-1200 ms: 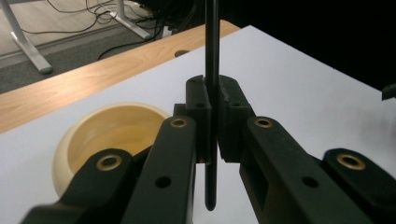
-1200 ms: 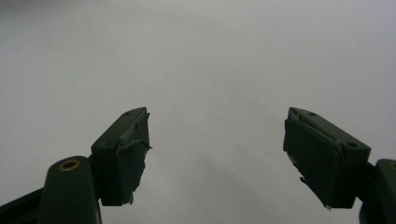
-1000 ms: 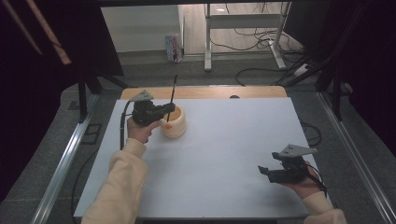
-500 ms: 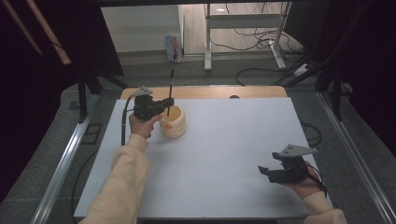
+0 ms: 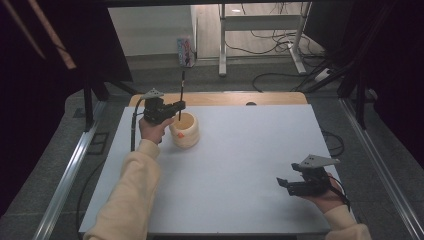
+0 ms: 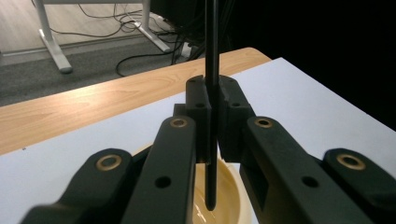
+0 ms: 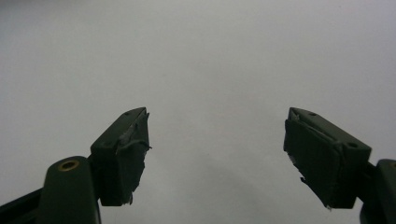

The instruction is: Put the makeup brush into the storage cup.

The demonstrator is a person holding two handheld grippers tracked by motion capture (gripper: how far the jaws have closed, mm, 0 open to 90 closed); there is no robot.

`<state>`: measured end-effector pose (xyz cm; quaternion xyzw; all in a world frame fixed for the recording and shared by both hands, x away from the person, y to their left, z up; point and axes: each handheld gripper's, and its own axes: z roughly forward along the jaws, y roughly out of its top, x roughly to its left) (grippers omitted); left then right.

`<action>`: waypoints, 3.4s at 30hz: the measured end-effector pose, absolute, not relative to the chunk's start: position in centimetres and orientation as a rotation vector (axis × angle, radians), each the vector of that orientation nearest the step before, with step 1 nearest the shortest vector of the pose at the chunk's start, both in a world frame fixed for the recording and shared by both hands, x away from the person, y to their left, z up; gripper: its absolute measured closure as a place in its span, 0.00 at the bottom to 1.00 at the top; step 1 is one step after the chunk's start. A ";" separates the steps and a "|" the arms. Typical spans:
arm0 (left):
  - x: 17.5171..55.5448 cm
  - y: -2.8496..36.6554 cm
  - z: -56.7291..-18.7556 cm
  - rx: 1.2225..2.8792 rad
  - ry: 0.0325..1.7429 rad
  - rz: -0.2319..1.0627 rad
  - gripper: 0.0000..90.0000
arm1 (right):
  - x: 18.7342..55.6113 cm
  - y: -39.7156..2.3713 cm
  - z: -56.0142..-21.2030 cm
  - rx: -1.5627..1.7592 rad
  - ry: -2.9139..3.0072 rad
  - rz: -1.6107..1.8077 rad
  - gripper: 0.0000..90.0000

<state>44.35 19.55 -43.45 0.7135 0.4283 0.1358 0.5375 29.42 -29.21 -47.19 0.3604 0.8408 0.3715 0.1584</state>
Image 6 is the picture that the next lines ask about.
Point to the white desk frame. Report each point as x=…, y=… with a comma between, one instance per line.
x=49, y=40

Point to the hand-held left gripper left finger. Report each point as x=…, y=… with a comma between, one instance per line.
x=199, y=93

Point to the white table mat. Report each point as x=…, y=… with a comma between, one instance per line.
x=295, y=93

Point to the black thin brush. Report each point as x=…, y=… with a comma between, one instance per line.
x=211, y=46

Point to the white power strip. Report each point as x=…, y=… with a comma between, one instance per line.
x=187, y=49

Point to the cream bowl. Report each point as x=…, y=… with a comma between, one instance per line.
x=227, y=193

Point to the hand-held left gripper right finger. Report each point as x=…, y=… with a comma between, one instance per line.
x=232, y=102

